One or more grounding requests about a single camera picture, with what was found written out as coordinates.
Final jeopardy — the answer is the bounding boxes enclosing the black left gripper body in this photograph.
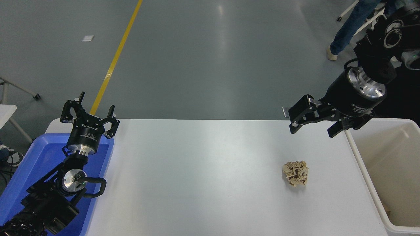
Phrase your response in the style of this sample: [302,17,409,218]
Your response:
[67,114,106,149]

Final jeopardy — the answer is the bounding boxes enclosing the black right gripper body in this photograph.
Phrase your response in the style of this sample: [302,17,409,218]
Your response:
[320,70,384,118]

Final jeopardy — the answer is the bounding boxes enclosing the tan paper ball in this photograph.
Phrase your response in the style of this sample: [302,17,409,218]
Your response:
[282,161,309,187]

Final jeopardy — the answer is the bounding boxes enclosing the blue plastic tray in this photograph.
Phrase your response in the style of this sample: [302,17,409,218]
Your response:
[0,133,115,236]

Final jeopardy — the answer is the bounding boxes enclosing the small white side table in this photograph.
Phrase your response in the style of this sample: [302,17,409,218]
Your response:
[0,104,34,143]

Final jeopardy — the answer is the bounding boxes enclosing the large pale plastic bin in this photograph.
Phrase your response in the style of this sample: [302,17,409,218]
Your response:
[343,117,420,236]

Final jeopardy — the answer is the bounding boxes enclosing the white wheeled chair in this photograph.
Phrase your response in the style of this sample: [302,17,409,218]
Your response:
[337,0,386,33]

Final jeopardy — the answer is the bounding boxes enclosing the white frame with caster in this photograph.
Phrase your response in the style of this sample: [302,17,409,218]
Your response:
[0,76,41,105]

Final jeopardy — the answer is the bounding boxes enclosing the black floor cables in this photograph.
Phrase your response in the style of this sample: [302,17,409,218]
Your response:
[0,144,24,184]

